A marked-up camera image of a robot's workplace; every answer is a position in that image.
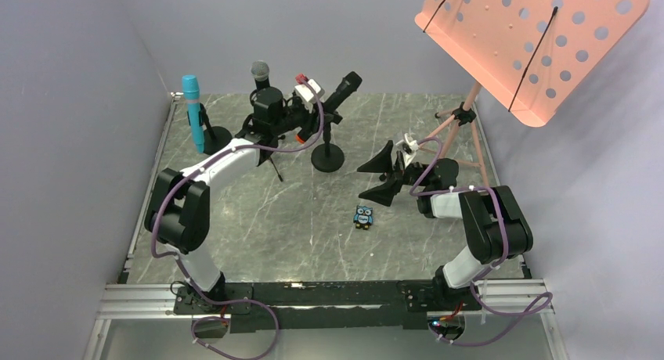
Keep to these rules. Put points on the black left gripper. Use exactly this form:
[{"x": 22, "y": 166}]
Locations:
[{"x": 315, "y": 111}]

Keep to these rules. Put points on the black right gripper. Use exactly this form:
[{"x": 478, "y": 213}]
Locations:
[{"x": 401, "y": 173}]

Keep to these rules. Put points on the black round-base phone stand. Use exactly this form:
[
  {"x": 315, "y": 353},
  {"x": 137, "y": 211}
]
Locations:
[{"x": 327, "y": 157}]

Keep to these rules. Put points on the black microphone orange end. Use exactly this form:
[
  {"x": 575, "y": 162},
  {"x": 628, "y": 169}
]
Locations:
[{"x": 349, "y": 84}]

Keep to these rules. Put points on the black round-base mic stand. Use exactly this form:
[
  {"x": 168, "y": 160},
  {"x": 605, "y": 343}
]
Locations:
[{"x": 215, "y": 137}]

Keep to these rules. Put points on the blue toy microphone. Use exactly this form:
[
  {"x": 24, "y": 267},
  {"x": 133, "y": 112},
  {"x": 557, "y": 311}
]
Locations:
[{"x": 191, "y": 93}]

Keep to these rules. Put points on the black microphone silver head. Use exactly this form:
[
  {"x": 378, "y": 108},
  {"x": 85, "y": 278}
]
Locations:
[{"x": 260, "y": 72}]

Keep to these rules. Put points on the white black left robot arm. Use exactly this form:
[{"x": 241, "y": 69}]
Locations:
[{"x": 178, "y": 214}]

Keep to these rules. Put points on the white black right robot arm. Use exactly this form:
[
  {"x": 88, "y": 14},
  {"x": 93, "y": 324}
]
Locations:
[{"x": 494, "y": 226}]

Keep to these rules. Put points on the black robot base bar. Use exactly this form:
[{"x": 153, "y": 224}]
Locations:
[{"x": 408, "y": 304}]

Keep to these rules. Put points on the pink music stand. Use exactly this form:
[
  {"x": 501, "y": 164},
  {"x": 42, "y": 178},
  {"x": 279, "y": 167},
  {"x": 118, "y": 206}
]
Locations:
[{"x": 554, "y": 70}]

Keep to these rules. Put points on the blue owl toy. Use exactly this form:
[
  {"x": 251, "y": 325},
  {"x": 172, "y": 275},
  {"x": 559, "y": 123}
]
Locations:
[{"x": 363, "y": 217}]

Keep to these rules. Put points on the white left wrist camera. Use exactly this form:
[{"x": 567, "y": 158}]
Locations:
[{"x": 308, "y": 90}]

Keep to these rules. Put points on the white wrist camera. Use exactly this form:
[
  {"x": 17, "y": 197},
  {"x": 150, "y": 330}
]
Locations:
[
  {"x": 308, "y": 90},
  {"x": 407, "y": 144}
]

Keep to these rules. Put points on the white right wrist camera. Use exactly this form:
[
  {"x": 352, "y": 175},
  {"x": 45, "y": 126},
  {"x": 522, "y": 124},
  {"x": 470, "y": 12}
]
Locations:
[{"x": 407, "y": 144}]

